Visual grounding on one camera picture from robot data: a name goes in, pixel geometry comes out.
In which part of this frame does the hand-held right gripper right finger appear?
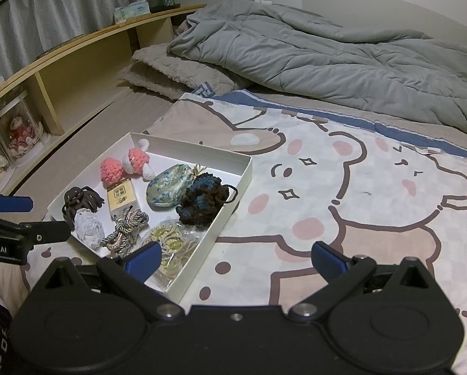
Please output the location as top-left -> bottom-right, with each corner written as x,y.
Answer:
288,241 -> 439,323

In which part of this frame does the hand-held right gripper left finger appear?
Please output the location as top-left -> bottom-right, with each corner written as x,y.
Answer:
34,241 -> 184,323

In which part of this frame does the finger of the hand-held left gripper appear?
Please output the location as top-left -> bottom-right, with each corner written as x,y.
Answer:
17,221 -> 71,245
0,191 -> 34,215

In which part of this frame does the plastic bag of hair ties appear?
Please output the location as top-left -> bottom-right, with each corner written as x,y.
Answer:
140,219 -> 203,286

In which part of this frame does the braided cord bundle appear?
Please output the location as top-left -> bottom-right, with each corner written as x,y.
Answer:
101,205 -> 150,253

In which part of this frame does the white yarn scrunchie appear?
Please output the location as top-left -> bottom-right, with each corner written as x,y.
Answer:
74,209 -> 105,248

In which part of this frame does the brown hair claw clip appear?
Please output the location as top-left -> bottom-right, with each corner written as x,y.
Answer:
62,186 -> 106,219

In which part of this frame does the small yellow box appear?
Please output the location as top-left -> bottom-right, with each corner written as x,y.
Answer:
106,182 -> 140,221

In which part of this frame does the blue green patterned pouch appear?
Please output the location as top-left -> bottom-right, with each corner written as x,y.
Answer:
147,164 -> 197,208

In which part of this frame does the dark crocheted scrunchie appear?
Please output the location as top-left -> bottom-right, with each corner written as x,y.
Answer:
176,174 -> 239,226

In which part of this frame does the pink crocheted ball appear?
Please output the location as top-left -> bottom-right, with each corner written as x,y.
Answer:
100,157 -> 125,183

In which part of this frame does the pink white crocheted mushroom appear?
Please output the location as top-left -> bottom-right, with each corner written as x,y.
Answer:
122,138 -> 156,180

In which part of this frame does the white cardboard box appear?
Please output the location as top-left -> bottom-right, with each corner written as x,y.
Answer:
47,132 -> 253,305

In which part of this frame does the bear printed blanket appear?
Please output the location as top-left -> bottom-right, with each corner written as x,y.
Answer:
26,90 -> 467,360

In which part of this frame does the clear case with doll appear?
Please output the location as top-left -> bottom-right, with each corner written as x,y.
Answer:
0,90 -> 47,180

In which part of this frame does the wooden bedside shelf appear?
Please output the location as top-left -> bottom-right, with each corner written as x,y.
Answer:
0,4 -> 206,196

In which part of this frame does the grey curtain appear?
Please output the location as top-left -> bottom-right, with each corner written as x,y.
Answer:
0,0 -> 148,87

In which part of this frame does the beige pillow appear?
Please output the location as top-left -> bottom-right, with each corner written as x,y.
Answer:
116,43 -> 253,100

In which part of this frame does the grey duvet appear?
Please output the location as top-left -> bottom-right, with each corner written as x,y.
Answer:
167,0 -> 467,139

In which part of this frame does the tissue box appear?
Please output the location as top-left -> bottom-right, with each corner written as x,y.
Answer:
113,1 -> 150,23

